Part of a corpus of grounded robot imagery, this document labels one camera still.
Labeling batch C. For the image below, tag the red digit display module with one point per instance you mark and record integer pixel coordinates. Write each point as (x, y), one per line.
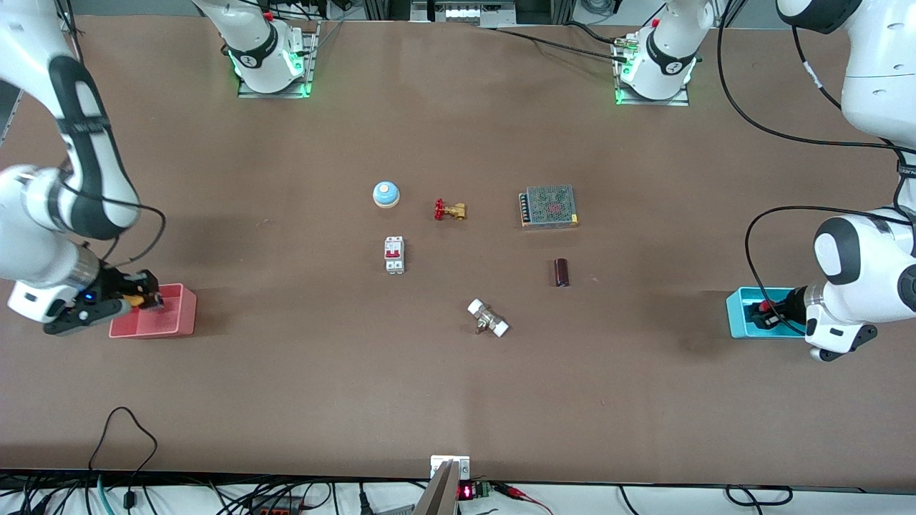
(466, 491)

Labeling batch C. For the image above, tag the white circuit breaker red switch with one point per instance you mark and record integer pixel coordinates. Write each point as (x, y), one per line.
(394, 255)

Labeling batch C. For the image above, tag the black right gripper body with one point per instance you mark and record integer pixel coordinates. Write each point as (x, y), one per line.
(114, 285)

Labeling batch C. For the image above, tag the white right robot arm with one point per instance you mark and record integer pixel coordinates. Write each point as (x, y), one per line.
(28, 243)

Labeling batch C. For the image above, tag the red push button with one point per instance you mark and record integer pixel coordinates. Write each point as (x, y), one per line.
(766, 307)

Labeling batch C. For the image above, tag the dark red cylindrical capacitor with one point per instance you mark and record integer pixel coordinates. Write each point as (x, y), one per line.
(562, 272)

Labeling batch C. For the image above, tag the metal fitting white end caps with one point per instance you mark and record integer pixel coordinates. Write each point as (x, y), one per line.
(488, 319)

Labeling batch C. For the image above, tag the pink plastic bin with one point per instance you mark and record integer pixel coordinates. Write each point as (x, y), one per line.
(168, 322)

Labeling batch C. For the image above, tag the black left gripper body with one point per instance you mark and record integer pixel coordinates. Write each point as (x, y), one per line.
(781, 309)

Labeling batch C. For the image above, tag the white metal bracket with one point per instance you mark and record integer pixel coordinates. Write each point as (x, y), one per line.
(438, 463)

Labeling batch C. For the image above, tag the yellow push button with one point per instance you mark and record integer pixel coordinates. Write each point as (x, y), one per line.
(134, 297)

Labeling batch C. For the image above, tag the grey metal bar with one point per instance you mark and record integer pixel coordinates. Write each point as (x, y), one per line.
(440, 493)

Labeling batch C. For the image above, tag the metal mesh power supply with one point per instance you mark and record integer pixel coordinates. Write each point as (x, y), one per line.
(549, 206)

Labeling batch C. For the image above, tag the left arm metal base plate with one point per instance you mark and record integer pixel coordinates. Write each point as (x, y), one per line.
(683, 100)

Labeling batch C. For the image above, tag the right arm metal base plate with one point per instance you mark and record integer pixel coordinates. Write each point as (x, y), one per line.
(313, 57)

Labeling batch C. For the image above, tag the light blue plastic bin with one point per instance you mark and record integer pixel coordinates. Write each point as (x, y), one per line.
(737, 315)

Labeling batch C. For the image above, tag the blue service bell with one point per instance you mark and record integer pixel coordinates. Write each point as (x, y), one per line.
(386, 194)

